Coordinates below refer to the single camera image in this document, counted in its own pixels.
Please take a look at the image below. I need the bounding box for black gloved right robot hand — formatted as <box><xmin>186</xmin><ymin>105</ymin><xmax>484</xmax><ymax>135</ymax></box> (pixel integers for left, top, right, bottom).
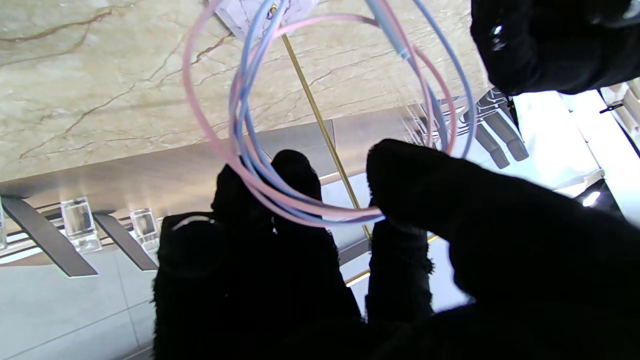
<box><xmin>152</xmin><ymin>139</ymin><xmax>640</xmax><ymax>360</ymax></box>

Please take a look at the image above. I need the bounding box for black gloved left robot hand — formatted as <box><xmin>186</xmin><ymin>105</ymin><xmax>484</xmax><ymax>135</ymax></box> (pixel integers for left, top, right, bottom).
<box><xmin>470</xmin><ymin>0</ymin><xmax>640</xmax><ymax>96</ymax></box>

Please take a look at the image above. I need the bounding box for pink white wired earphone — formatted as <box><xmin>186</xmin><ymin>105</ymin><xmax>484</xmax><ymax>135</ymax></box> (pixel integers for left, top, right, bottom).
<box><xmin>182</xmin><ymin>0</ymin><xmax>475</xmax><ymax>228</ymax></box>

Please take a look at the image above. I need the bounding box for white cloth covered table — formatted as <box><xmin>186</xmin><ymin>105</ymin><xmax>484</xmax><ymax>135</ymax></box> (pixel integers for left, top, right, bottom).
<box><xmin>512</xmin><ymin>90</ymin><xmax>608</xmax><ymax>191</ymax></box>

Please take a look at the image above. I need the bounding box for grey table inlay panel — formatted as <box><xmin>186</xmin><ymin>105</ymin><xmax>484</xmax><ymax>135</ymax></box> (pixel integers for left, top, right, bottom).
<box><xmin>240</xmin><ymin>120</ymin><xmax>336</xmax><ymax>168</ymax></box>

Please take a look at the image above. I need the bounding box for dark upright desk monitor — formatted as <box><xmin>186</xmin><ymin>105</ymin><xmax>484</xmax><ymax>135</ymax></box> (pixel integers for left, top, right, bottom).
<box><xmin>0</xmin><ymin>195</ymin><xmax>99</xmax><ymax>278</ymax></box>
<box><xmin>92</xmin><ymin>212</ymin><xmax>160</xmax><ymax>272</ymax></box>

